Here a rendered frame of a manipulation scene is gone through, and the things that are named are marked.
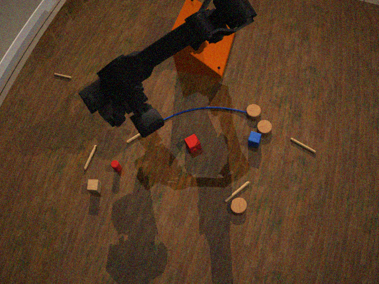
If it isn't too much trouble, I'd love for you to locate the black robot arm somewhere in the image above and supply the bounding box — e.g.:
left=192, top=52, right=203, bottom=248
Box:
left=78, top=0, right=257, bottom=127

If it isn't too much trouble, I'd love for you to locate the blue block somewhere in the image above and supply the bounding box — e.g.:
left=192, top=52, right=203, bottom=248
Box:
left=248, top=131, right=261, bottom=148

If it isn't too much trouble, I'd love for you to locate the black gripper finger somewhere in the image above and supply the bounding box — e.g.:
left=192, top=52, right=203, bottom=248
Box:
left=130, top=114, right=137, bottom=122

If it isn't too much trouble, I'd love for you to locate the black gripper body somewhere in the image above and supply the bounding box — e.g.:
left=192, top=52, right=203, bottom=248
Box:
left=123, top=86, right=164, bottom=138

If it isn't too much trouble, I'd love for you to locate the red cylinder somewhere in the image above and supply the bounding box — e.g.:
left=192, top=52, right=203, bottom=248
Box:
left=111, top=161, right=122, bottom=172

